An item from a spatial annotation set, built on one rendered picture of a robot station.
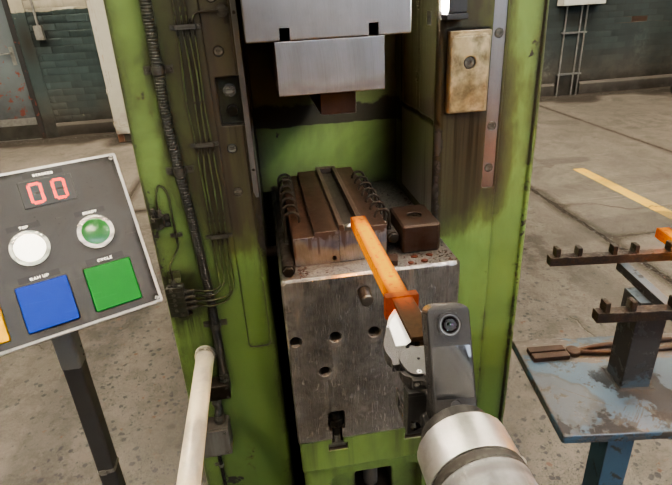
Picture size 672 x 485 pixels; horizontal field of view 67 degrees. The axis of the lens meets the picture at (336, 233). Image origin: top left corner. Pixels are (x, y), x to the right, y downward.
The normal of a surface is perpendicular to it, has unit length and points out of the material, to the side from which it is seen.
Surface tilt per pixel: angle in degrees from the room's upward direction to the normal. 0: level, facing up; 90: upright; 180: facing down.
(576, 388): 0
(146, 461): 0
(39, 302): 60
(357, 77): 90
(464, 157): 90
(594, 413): 0
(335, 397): 90
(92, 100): 87
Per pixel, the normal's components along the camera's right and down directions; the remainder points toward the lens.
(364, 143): 0.15, 0.41
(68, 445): -0.05, -0.91
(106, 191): 0.46, -0.18
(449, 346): 0.07, -0.07
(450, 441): -0.54, -0.72
